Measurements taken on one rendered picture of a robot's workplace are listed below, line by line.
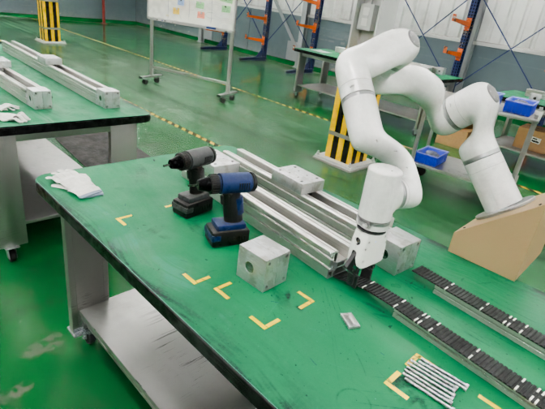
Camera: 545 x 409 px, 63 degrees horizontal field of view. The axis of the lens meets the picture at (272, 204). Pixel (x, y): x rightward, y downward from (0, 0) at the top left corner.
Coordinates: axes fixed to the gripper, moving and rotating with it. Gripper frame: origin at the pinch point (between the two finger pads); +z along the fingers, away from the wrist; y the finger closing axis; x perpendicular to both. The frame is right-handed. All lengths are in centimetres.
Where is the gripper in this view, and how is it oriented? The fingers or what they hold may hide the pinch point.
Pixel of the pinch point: (359, 277)
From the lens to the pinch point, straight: 123.5
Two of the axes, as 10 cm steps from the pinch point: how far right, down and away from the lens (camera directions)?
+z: -1.2, 9.0, 4.2
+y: 7.6, -1.8, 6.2
